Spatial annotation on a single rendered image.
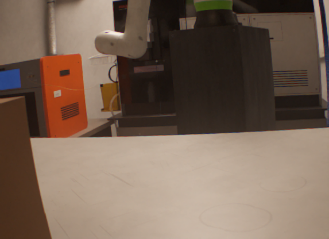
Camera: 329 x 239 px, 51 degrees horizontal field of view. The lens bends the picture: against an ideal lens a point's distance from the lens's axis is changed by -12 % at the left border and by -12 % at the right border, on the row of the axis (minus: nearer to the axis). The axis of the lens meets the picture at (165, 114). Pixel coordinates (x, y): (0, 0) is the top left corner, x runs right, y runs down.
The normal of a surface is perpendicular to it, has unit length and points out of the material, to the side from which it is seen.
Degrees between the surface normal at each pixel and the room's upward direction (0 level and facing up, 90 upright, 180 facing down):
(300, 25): 90
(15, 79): 90
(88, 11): 90
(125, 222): 0
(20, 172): 90
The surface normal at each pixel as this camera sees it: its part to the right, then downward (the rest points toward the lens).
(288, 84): -0.25, 0.17
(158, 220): -0.09, -0.98
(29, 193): 0.99, -0.07
